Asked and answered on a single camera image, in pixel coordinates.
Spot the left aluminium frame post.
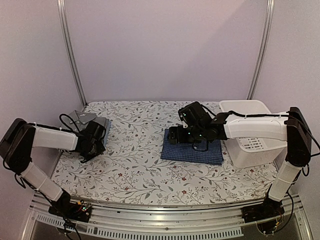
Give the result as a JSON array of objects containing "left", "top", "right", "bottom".
[{"left": 56, "top": 0, "right": 88, "bottom": 107}]

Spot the right aluminium frame post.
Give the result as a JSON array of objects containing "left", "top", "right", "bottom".
[{"left": 246, "top": 0, "right": 275, "bottom": 100}]

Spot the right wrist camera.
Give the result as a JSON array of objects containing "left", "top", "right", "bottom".
[{"left": 178, "top": 101, "right": 213, "bottom": 127}]

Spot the white plastic basket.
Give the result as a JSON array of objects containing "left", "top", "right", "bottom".
[{"left": 219, "top": 99, "right": 287, "bottom": 169}]

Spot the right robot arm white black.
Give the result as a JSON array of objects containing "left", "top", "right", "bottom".
[{"left": 167, "top": 102, "right": 315, "bottom": 218}]

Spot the light blue shirt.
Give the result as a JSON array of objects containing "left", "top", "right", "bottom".
[{"left": 103, "top": 118, "right": 112, "bottom": 147}]

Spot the floral white tablecloth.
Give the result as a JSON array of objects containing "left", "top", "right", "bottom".
[{"left": 51, "top": 101, "right": 277, "bottom": 206}]

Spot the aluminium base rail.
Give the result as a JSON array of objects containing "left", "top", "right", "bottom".
[{"left": 21, "top": 194, "right": 316, "bottom": 240}]

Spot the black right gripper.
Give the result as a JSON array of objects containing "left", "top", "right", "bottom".
[{"left": 167, "top": 125, "right": 206, "bottom": 145}]

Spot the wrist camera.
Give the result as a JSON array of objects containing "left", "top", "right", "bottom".
[
  {"left": 84, "top": 121, "right": 107, "bottom": 141},
  {"left": 178, "top": 101, "right": 213, "bottom": 127}
]

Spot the grey shirt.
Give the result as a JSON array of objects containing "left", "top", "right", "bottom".
[{"left": 65, "top": 110, "right": 111, "bottom": 133}]

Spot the aluminium frame post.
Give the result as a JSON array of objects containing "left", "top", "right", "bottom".
[
  {"left": 246, "top": 0, "right": 275, "bottom": 100},
  {"left": 56, "top": 0, "right": 88, "bottom": 107}
]

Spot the blue checked long sleeve shirt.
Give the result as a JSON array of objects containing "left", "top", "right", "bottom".
[{"left": 160, "top": 129, "right": 224, "bottom": 166}]

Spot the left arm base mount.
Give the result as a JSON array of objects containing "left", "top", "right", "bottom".
[{"left": 48, "top": 200, "right": 92, "bottom": 223}]

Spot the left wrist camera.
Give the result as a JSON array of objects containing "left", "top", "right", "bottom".
[{"left": 84, "top": 121, "right": 107, "bottom": 141}]

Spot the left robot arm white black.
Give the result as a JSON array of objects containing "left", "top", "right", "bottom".
[{"left": 0, "top": 118, "right": 107, "bottom": 217}]

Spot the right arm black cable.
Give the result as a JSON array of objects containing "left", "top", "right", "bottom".
[{"left": 287, "top": 112, "right": 320, "bottom": 157}]

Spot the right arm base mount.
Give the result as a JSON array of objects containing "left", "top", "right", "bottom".
[{"left": 241, "top": 198, "right": 285, "bottom": 223}]

